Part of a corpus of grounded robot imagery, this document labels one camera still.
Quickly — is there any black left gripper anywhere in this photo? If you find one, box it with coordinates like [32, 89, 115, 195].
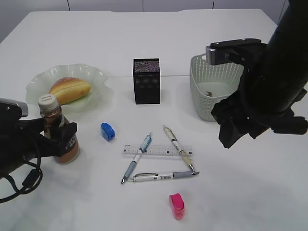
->
[0, 113, 77, 178]

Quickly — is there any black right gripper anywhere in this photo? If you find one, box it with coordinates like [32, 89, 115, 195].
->
[211, 69, 307, 148]

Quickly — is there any brown Nescafe coffee bottle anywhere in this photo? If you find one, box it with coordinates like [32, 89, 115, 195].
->
[38, 94, 80, 164]

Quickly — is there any blue pencil sharpener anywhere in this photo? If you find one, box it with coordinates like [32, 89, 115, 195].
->
[101, 122, 115, 141]

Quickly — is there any golden bread roll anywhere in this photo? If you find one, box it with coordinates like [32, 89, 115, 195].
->
[49, 77, 91, 105]

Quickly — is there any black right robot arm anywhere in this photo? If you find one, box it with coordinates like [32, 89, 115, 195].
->
[206, 0, 308, 148]

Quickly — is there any cream patterned pen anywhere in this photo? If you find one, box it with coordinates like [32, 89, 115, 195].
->
[163, 125, 197, 175]

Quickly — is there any grey-green plastic basket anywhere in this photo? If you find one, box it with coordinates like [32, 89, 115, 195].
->
[190, 54, 244, 122]

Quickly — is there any green wavy glass plate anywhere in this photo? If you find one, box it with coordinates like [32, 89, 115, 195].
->
[26, 64, 114, 113]

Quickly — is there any blue white pen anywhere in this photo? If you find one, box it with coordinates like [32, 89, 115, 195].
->
[121, 132, 152, 185]

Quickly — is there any pink pencil sharpener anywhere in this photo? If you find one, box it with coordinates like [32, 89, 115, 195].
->
[169, 193, 185, 220]

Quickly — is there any grey white pen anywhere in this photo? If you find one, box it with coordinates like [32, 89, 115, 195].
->
[128, 171, 199, 182]

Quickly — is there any black mesh pen holder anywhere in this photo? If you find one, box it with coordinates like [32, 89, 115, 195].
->
[133, 58, 161, 104]

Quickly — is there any clear plastic ruler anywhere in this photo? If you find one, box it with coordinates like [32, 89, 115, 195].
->
[122, 144, 179, 156]

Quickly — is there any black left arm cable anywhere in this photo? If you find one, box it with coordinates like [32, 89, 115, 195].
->
[0, 137, 44, 204]

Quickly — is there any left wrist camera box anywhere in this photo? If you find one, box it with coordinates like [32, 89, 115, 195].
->
[0, 98, 28, 119]

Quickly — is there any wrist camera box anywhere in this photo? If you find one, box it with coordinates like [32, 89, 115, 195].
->
[0, 98, 28, 119]
[205, 38, 267, 66]

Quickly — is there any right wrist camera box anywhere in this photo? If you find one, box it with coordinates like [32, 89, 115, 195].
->
[205, 38, 267, 66]

